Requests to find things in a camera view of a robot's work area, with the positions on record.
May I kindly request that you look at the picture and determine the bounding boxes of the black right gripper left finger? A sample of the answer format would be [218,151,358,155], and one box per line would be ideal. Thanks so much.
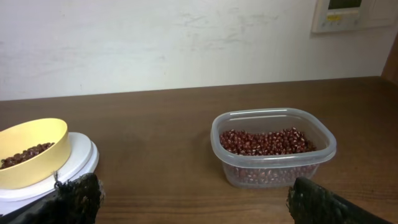
[1,173,104,224]

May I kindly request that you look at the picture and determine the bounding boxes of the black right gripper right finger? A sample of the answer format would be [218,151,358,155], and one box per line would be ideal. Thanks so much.
[287,177,391,224]

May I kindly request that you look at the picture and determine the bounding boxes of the white digital kitchen scale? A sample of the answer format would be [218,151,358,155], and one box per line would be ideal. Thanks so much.
[1,132,100,215]

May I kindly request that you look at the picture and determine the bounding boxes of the clear container of red beans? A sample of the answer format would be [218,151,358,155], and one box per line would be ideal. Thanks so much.
[210,108,337,189]

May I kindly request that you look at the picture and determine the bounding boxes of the red beans in bowl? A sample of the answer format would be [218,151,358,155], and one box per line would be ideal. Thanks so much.
[1,142,55,169]

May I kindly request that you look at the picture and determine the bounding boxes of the white wall control panel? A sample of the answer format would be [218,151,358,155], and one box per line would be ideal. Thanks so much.
[312,0,397,34]

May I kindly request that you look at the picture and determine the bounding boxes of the yellow plastic bowl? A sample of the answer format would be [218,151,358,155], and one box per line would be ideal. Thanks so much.
[1,118,71,190]

